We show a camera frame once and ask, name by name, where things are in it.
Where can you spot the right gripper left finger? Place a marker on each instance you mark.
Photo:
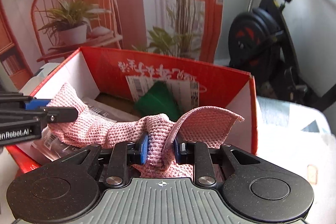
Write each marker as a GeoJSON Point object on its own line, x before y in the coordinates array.
{"type": "Point", "coordinates": [124, 155]}

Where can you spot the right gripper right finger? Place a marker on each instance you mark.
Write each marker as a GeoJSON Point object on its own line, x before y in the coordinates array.
{"type": "Point", "coordinates": [200, 156]}

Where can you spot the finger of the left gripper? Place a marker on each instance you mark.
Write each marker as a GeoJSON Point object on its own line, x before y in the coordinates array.
{"type": "Point", "coordinates": [19, 101]}
{"type": "Point", "coordinates": [45, 114]}

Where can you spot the pink knitted cloth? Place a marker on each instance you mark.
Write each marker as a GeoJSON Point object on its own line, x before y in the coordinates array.
{"type": "Point", "coordinates": [208, 124]}

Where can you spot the green tasselled soft object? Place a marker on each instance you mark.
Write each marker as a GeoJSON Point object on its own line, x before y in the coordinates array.
{"type": "Point", "coordinates": [158, 100]}

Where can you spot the printed room backdrop poster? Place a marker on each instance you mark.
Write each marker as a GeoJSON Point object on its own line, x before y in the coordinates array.
{"type": "Point", "coordinates": [37, 32]}

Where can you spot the red strawberry cardboard box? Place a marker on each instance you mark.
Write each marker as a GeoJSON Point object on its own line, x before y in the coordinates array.
{"type": "Point", "coordinates": [198, 101]}

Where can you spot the black exercise bike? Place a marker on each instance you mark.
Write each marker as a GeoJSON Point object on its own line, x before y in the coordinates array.
{"type": "Point", "coordinates": [259, 42]}

